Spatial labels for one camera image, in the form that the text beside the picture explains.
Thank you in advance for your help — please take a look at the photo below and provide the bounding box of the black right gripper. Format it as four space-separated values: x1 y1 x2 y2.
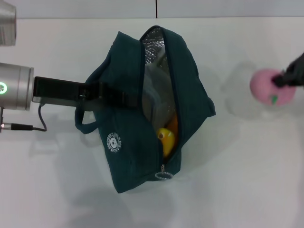
272 51 304 88

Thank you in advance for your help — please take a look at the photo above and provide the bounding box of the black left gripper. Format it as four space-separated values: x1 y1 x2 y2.
32 76 139 111

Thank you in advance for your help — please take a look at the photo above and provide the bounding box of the pink toy peach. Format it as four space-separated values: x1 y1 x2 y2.
249 67 296 106

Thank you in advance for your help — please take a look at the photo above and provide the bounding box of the dark teal insulated lunch bag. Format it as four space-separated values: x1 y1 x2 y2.
75 25 217 194

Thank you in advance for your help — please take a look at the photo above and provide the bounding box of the yellow banana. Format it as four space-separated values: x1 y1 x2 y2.
156 116 179 159

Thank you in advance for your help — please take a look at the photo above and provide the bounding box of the clear zipper pull ring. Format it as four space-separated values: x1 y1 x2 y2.
154 165 173 181

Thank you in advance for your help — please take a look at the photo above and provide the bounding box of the dark left arm cable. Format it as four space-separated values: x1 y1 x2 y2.
4 104 48 132

